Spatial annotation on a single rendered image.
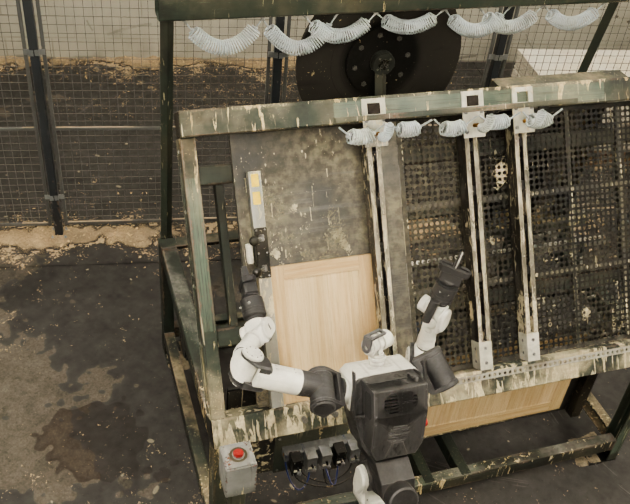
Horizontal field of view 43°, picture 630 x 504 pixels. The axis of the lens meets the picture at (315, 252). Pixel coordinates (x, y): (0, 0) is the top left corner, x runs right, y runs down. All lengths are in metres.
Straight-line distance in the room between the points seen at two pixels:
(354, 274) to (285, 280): 0.29
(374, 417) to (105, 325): 2.54
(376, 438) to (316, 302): 0.72
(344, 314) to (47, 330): 2.19
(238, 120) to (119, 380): 2.03
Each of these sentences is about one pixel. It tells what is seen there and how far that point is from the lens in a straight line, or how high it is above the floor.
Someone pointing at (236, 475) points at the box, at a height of 0.89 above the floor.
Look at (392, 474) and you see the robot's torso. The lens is 2.96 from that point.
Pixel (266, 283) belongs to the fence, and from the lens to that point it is 3.20.
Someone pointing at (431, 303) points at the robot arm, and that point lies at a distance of 3.02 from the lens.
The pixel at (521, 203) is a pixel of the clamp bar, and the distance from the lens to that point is 3.59.
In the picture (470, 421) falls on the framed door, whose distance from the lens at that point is 4.23.
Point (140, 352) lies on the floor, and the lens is 4.79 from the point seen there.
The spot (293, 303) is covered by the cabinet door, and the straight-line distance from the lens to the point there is 3.27.
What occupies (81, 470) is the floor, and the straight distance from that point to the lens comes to 4.30.
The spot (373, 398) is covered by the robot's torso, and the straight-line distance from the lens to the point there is 2.73.
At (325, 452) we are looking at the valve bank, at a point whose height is 0.76.
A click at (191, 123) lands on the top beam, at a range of 3.06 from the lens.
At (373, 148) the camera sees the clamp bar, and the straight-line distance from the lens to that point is 3.31.
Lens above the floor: 3.43
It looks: 39 degrees down
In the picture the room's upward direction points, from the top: 6 degrees clockwise
